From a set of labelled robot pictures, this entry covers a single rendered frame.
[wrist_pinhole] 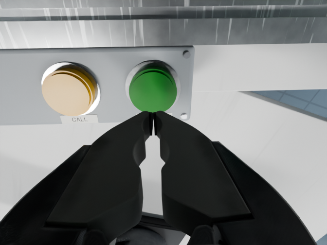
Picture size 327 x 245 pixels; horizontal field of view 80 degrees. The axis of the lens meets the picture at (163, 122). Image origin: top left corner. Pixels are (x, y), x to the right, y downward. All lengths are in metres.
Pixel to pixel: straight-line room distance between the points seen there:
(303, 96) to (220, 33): 1.38
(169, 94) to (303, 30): 0.11
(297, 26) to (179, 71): 0.10
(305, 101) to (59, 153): 1.44
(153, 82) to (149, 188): 0.28
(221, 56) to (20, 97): 0.23
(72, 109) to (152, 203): 0.30
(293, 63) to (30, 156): 0.43
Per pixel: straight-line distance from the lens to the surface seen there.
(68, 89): 0.18
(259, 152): 0.39
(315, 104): 1.62
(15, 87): 0.21
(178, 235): 0.49
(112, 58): 0.17
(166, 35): 0.16
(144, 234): 0.46
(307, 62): 0.34
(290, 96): 1.49
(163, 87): 0.16
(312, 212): 0.58
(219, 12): 0.18
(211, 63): 0.28
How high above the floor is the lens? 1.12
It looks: 60 degrees down
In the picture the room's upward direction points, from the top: 176 degrees clockwise
